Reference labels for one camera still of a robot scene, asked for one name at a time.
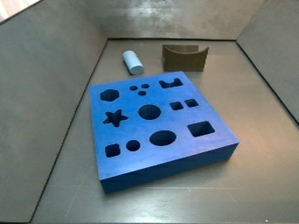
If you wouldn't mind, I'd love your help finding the light blue oval cylinder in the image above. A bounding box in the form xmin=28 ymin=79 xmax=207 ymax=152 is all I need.
xmin=123 ymin=51 xmax=146 ymax=75

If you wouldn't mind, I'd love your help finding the dark curved cradle fixture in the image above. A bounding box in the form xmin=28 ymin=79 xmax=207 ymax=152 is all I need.
xmin=163 ymin=45 xmax=210 ymax=72

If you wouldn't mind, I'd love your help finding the blue block with shaped holes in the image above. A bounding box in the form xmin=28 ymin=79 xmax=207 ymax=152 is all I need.
xmin=89 ymin=72 xmax=239 ymax=193

